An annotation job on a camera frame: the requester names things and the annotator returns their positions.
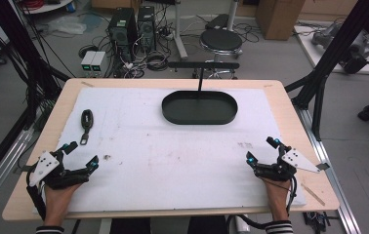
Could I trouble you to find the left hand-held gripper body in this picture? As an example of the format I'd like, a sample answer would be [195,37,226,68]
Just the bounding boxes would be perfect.
[28,150,91,191]

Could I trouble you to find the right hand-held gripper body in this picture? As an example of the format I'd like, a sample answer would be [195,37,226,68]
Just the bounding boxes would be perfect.
[253,147,331,182]

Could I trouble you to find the black hanger stand with tray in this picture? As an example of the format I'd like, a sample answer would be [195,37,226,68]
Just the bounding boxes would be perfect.
[161,60,241,127]

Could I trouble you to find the person's left hand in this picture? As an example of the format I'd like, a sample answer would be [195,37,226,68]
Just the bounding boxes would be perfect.
[43,182,83,227]

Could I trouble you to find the person's right hand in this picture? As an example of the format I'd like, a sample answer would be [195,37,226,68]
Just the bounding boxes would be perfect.
[261,176,292,222]

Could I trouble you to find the thin wooden stick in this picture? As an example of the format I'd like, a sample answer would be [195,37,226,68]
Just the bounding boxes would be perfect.
[300,182,326,207]

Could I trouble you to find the person's left striped sleeve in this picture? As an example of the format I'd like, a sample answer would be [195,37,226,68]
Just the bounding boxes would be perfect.
[35,225,65,234]

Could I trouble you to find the person's striped sleeve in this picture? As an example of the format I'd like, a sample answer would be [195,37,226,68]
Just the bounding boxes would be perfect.
[35,225,65,234]
[265,219,295,234]

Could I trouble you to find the person's right striped sleeve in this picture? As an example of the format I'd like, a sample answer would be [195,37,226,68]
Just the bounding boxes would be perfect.
[265,219,295,234]

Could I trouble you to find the white foam mat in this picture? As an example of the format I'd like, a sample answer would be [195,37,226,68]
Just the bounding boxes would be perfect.
[31,87,308,215]

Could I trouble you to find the white power supply unit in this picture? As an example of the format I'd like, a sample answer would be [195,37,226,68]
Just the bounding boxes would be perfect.
[90,51,107,78]
[80,50,98,78]

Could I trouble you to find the person's dark trouser legs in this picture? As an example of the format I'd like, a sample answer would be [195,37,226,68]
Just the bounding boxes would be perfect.
[108,214,229,234]

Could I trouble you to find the white platform board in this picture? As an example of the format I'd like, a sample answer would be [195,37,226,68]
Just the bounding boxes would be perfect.
[293,24,369,76]

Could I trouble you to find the black round stool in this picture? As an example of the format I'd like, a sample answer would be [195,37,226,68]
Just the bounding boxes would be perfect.
[199,28,244,62]

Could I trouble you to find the clear plastic bag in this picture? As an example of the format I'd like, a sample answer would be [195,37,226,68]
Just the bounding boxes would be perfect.
[46,15,88,36]

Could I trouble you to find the grey robot on platform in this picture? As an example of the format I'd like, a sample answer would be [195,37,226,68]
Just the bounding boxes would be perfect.
[311,22,369,75]

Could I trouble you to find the brown cardboard box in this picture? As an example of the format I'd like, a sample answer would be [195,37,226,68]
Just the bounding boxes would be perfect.
[255,0,307,42]

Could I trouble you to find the black computer tower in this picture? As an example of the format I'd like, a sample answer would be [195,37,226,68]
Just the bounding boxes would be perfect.
[136,5,157,54]
[107,7,139,64]

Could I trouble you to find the white round table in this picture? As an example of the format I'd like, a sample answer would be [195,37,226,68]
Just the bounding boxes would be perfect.
[19,0,74,16]

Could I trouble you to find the grey desk leg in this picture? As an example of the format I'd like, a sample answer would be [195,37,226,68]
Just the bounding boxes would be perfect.
[172,0,189,61]

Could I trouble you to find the aluminium floor rail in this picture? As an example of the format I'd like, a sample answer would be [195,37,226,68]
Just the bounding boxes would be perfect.
[0,128,35,217]
[294,105,363,234]

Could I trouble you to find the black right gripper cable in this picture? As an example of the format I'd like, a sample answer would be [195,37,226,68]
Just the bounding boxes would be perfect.
[225,175,300,231]

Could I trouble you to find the black metal frame post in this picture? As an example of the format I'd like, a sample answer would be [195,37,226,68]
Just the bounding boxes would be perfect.
[284,0,369,142]
[0,0,71,131]

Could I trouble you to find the coiled black floor cables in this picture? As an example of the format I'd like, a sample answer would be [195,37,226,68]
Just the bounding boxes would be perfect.
[144,51,171,72]

